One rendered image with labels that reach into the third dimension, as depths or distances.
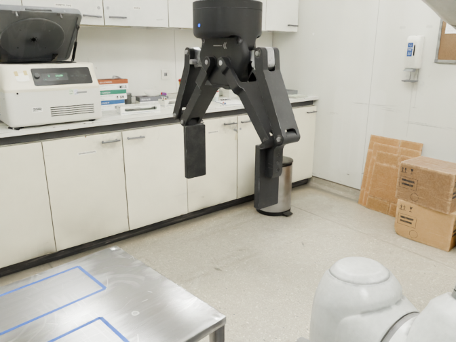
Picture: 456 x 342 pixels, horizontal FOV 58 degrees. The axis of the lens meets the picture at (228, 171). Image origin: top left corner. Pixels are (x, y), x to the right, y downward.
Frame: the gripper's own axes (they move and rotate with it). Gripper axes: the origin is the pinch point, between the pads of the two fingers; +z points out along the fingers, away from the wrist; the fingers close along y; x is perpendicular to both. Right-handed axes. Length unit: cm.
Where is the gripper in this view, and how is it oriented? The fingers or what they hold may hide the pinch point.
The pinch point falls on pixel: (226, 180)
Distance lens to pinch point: 49.4
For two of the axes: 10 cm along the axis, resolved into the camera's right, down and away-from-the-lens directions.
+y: -6.3, -2.3, 7.4
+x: -7.8, 1.8, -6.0
